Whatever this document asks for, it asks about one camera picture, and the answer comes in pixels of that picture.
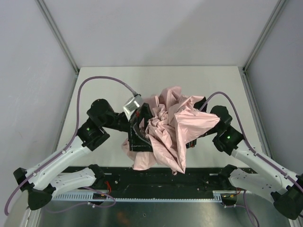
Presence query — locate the pink folding umbrella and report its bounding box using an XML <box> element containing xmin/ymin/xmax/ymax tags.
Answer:
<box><xmin>122</xmin><ymin>87</ymin><xmax>220</xmax><ymax>175</ymax></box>

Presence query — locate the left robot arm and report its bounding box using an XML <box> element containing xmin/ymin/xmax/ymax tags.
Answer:
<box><xmin>13</xmin><ymin>96</ymin><xmax>152</xmax><ymax>210</ymax></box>

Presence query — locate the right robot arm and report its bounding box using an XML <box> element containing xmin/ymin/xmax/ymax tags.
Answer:
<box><xmin>204</xmin><ymin>105</ymin><xmax>303</xmax><ymax>220</ymax></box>

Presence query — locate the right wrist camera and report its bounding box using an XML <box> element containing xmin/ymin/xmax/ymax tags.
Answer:
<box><xmin>186</xmin><ymin>140</ymin><xmax>197</xmax><ymax>148</ymax></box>

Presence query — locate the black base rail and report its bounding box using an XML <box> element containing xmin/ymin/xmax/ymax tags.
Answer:
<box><xmin>101</xmin><ymin>166</ymin><xmax>236</xmax><ymax>198</ymax></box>

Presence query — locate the grey cable duct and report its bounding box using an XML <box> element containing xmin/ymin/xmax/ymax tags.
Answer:
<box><xmin>52</xmin><ymin>191</ymin><xmax>236</xmax><ymax>202</ymax></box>

